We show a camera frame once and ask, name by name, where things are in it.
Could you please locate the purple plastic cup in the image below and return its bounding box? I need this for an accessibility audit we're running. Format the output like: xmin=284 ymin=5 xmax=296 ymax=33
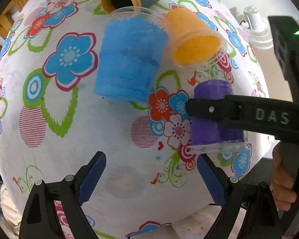
xmin=185 ymin=79 xmax=247 ymax=154

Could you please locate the orange plastic cup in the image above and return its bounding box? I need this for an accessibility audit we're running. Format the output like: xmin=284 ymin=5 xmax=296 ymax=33
xmin=165 ymin=7 xmax=227 ymax=69

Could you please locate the blue plastic cup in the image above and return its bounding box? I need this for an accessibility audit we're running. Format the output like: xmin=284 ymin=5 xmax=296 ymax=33
xmin=94 ymin=7 xmax=171 ymax=103

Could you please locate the person's hand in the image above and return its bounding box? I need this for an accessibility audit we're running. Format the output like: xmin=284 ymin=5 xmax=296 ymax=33
xmin=271 ymin=145 xmax=297 ymax=212

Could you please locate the white floor fan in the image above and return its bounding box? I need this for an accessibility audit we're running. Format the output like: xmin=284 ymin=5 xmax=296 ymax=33
xmin=242 ymin=5 xmax=273 ymax=50

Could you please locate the floral tablecloth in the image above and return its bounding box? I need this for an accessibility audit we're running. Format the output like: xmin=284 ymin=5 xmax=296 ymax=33
xmin=0 ymin=0 xmax=269 ymax=238

